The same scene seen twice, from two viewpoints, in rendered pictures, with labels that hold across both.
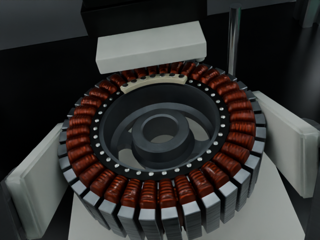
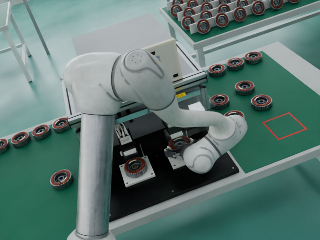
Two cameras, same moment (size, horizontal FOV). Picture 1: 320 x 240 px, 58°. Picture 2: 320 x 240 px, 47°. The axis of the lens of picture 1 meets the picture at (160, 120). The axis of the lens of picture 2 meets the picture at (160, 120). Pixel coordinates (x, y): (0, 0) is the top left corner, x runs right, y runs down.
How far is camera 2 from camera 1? 1.65 m
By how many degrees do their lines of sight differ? 13
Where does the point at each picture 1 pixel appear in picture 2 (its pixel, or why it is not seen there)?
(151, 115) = (178, 143)
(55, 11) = (145, 128)
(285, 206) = not seen: hidden behind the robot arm
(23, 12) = (138, 130)
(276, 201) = not seen: hidden behind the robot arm
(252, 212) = not seen: hidden behind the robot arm
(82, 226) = (171, 160)
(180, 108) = (181, 141)
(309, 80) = (201, 134)
